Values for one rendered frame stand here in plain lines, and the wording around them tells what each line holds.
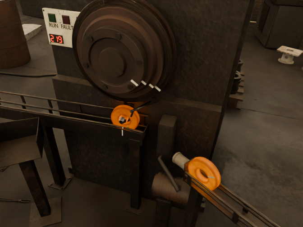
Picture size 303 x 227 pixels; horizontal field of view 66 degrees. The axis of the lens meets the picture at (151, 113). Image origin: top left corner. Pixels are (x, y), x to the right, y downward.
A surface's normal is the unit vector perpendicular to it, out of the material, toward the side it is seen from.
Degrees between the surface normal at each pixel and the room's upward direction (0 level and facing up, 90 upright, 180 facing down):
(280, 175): 0
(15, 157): 5
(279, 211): 0
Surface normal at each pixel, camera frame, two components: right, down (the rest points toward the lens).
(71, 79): 0.04, -0.81
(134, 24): 0.30, -0.32
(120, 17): 0.02, -0.45
